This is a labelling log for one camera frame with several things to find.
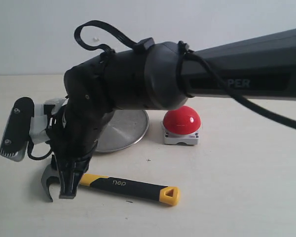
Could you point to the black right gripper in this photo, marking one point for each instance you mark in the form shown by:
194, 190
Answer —
74, 132

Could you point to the yellow black claw hammer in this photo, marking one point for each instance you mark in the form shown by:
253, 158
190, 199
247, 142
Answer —
164, 194

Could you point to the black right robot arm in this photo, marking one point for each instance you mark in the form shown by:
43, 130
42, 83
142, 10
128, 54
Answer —
162, 76

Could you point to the red dome push button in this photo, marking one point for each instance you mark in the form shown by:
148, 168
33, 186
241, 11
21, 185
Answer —
181, 126

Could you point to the round stainless steel plate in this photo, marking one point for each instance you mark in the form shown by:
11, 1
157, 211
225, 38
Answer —
126, 128

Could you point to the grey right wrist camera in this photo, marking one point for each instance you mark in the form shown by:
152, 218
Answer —
16, 133

